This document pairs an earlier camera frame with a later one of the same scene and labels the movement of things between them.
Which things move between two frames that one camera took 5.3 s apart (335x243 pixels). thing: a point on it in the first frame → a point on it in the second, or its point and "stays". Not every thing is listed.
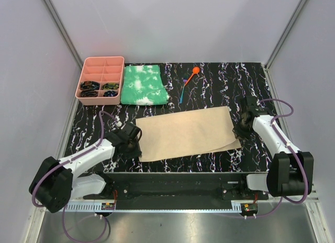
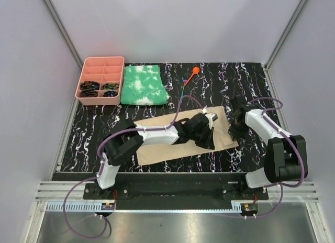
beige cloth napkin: [189, 132] stays
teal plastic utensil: [182, 96] stays
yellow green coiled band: [110, 86] stays
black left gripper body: [133, 150] → [202, 139]
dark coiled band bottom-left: [88, 92] stays
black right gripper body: [242, 130] → [237, 130]
